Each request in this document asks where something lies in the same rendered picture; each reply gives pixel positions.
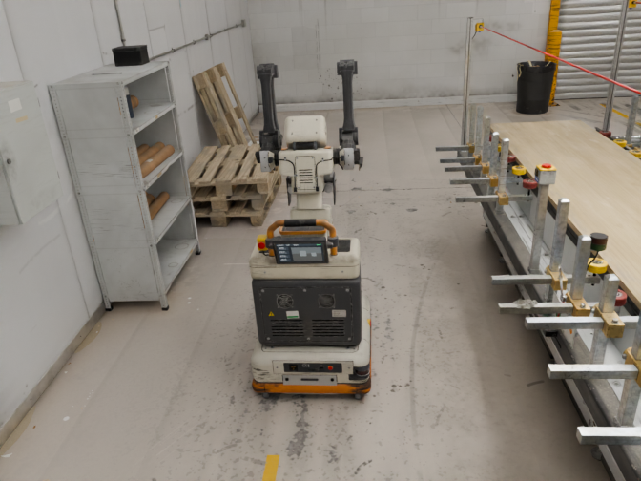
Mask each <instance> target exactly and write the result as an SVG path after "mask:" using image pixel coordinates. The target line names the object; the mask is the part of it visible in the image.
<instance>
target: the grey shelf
mask: <svg viewBox="0 0 641 481"><path fill-rule="evenodd" d="M167 68H168V69H167ZM165 69H166V73H165ZM93 73H114V74H95V75H92V74H93ZM166 74H167V78H166ZM169 76H170V77H169ZM169 79H170V80H169ZM167 80H168V84H167ZM170 82H171V83H170ZM48 86H49V90H50V93H51V97H52V104H53V107H54V111H55V115H56V118H57V122H58V126H59V130H60V134H61V137H62V141H63V144H64V148H65V152H66V156H67V160H68V163H69V167H70V171H71V174H72V181H73V185H74V189H75V193H76V196H77V199H78V203H79V207H80V211H81V215H82V219H83V222H84V225H85V229H86V233H87V237H88V241H89V245H90V248H91V251H92V255H93V262H94V266H95V270H96V274H97V277H98V280H99V284H100V288H101V292H102V296H103V300H104V303H105V306H106V308H105V310H106V311H112V310H113V309H114V308H113V306H112V305H110V302H126V301H159V299H160V303H161V308H162V311H168V309H169V305H168V301H167V296H166V293H167V292H168V290H169V288H170V286H171V283H172V281H173V280H174V278H175V277H176V276H177V274H178V273H179V272H180V270H181V269H182V267H183V266H184V264H185V262H186V261H187V260H188V259H189V257H190V255H191V254H192V252H193V251H194V249H195V248H196V255H200V254H201V250H200V247H199V241H198V235H197V230H196V218H195V212H194V206H193V201H192V195H191V189H190V183H189V178H188V172H187V166H186V160H185V155H184V149H183V143H182V137H181V132H180V126H179V120H178V114H177V108H176V98H175V92H174V86H173V80H172V75H171V68H170V62H169V61H153V62H149V63H146V64H144V65H138V66H119V67H116V66H115V64H109V65H106V66H103V67H100V68H97V69H94V70H91V71H89V72H86V73H82V74H79V75H76V76H73V77H70V78H67V79H64V80H61V81H59V82H56V83H53V84H51V85H48ZM168 86H169V90H168ZM125 87H126V88H128V90H129V94H130V95H134V96H135V97H137V99H138V101H139V104H138V106H137V107H135V108H133V111H134V118H130V113H129V108H128V103H127V98H126V94H125V89H124V88H125ZM169 92H170V95H169ZM120 97H121V98H120ZM170 98H171V101H170ZM117 99H118V101H117ZM121 100H122V101H121ZM125 100H126V101H125ZM173 101H174V102H173ZM118 102H119V106H118ZM121 104H122V105H121ZM119 107H120V111H119ZM122 108H123V109H122ZM172 109H173V111H172ZM123 111H124V112H123ZM120 112H121V114H120ZM173 115H174V117H173ZM124 117H125V118H124ZM174 120H175V123H174ZM175 125H177V126H176V128H175ZM176 137H177V140H176ZM157 142H162V143H164V145H165V146H166V145H172V146H173V147H174V148H175V152H174V153H173V154H172V155H171V156H170V157H168V158H167V159H166V160H165V161H163V162H162V163H161V164H160V165H159V166H157V167H156V168H155V169H154V170H153V171H152V172H151V173H150V174H149V175H148V176H146V177H145V178H142V174H141V169H140V164H139V159H138V154H137V149H136V147H139V146H140V145H142V144H148V145H149V146H150V148H151V147H152V146H153V145H155V144H156V143H157ZM177 143H178V146H177ZM180 146H181V147H180ZM131 147H132V148H131ZM128 148H129V151H128ZM178 148H179V150H178ZM129 153H130V155H129ZM130 158H131V160H130ZM180 160H181V162H180ZM131 163H132V165H131ZM183 163H184V164H183ZM181 165H182V168H181ZM132 166H133V170H132ZM184 168H185V169H184ZM133 171H134V173H133ZM182 171H183V174H182ZM185 173H186V174H185ZM185 176H186V177H185ZM183 177H184V179H183ZM186 180H187V181H186ZM184 181H185V185H184ZM187 185H188V186H187ZM185 187H186V191H185ZM188 190H189V191H188ZM145 191H146V192H147V193H148V194H152V195H153V196H154V197H155V199H156V198H157V196H158V195H159V194H160V193H161V192H167V193H168V194H169V195H170V197H169V199H168V200H167V201H166V203H165V204H164V205H163V206H162V208H161V209H160V210H159V211H158V213H157V214H156V215H155V217H154V218H153V219H152V220H151V217H150V212H149V207H148V202H147V198H146V193H145ZM186 193H187V196H186ZM140 194H141V195H140ZM138 199H139V201H138ZM142 202H143V203H142ZM139 203H140V206H139ZM188 204H189V207H188ZM140 207H141V211H140ZM189 210H190V213H189ZM141 212H142V215H141ZM192 213H193V214H192ZM190 216H191V218H190ZM142 217H143V219H142ZM143 221H144V224H143ZM191 222H192V224H191ZM144 226H145V229H144ZM192 227H193V230H192ZM193 233H194V235H193ZM93 240H94V241H93ZM109 300H110V302H109Z"/></svg>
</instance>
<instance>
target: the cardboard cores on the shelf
mask: <svg viewBox="0 0 641 481"><path fill-rule="evenodd" d="M130 97H131V101H132V106H133V108H135V107H137V106H138V104H139V101H138V99H137V97H135V96H134V95H130ZM136 149H137V154H138V159H139V164H140V169H141V174H142V178H145V177H146V176H148V175H149V174H150V173H151V172H152V171H153V170H154V169H155V168H156V167H157V166H159V165H160V164H161V163H162V162H163V161H165V160H166V159H167V158H168V157H170V156H171V155H172V154H173V153H174V152H175V148H174V147H173V146H172V145H166V146H165V145H164V143H162V142H157V143H156V144H155V145H153V146H152V147H151V148H150V146H149V145H148V144H142V145H140V146H139V147H136ZM145 193H146V198H147V202H148V207H149V212H150V217H151V220H152V219H153V218H154V217H155V215H156V214H157V213H158V211H159V210H160V209H161V208H162V206H163V205H164V204H165V203H166V201H167V200H168V199H169V197H170V195H169V194H168V193H167V192H161V193H160V194H159V195H158V196H157V198H156V199H155V197H154V196H153V195H152V194H148V193H147V192H146V191H145Z"/></svg>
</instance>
